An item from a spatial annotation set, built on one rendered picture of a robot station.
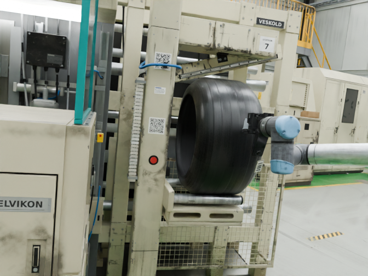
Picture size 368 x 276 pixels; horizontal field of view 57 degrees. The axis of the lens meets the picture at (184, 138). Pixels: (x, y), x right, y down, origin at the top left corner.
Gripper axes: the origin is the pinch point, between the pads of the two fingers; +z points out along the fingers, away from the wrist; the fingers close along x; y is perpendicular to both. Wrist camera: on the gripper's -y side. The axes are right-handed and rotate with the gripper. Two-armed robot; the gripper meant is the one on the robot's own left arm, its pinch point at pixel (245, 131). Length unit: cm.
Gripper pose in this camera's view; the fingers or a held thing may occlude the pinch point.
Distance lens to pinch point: 144.7
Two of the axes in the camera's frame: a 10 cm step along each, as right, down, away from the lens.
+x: -9.7, -0.9, -2.4
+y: 0.9, -10.0, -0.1
